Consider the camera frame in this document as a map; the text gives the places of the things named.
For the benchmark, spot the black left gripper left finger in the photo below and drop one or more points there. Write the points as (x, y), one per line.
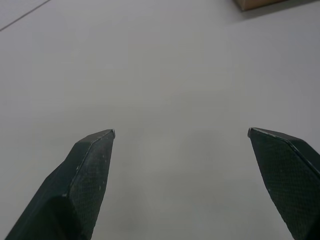
(75, 190)

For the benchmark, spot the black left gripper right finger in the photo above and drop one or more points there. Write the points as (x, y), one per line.
(287, 180)

